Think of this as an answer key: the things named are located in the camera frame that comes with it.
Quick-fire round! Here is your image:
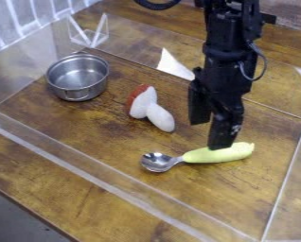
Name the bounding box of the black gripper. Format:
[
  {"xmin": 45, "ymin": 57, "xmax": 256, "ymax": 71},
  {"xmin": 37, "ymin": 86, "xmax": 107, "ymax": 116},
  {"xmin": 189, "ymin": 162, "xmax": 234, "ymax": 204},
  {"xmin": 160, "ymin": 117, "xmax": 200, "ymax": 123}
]
[{"xmin": 188, "ymin": 46, "xmax": 258, "ymax": 150}]

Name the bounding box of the green handled metal spoon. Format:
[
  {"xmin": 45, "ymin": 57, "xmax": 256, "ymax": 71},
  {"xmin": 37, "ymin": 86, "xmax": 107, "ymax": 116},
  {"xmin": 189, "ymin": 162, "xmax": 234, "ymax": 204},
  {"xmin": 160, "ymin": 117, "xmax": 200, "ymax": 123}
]
[{"xmin": 140, "ymin": 142, "xmax": 255, "ymax": 172}]

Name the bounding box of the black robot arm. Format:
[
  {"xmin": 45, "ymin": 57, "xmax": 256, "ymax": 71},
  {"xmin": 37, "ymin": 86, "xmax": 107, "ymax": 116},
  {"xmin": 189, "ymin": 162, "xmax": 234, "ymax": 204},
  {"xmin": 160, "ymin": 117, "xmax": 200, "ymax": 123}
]
[{"xmin": 188, "ymin": 0, "xmax": 266, "ymax": 150}]

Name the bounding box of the white red toy mushroom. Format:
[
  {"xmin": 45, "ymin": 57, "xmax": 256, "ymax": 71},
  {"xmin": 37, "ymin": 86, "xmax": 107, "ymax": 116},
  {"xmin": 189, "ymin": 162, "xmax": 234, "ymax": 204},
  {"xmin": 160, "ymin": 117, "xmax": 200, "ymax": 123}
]
[{"xmin": 127, "ymin": 84, "xmax": 173, "ymax": 132}]

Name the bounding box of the black bar on table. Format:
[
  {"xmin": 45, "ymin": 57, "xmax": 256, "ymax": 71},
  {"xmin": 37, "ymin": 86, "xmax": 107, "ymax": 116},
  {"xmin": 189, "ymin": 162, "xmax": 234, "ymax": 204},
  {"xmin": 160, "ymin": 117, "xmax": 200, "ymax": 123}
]
[{"xmin": 193, "ymin": 0, "xmax": 278, "ymax": 26}]

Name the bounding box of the small steel pot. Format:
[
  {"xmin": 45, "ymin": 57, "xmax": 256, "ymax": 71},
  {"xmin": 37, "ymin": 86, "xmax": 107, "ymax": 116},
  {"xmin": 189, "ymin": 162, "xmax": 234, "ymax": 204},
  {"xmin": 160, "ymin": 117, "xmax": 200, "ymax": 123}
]
[{"xmin": 45, "ymin": 52, "xmax": 109, "ymax": 102}]

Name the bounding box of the clear acrylic enclosure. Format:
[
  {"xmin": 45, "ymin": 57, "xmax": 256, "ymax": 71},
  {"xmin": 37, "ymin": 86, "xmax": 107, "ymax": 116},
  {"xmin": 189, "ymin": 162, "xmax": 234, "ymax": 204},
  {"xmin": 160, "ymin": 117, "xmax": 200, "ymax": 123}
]
[{"xmin": 0, "ymin": 0, "xmax": 301, "ymax": 242}]

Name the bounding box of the black cable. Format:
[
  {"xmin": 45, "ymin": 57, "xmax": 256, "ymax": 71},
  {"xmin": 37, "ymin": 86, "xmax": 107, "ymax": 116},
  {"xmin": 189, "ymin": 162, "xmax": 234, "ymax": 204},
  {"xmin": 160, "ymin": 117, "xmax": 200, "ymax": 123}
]
[{"xmin": 132, "ymin": 0, "xmax": 268, "ymax": 82}]

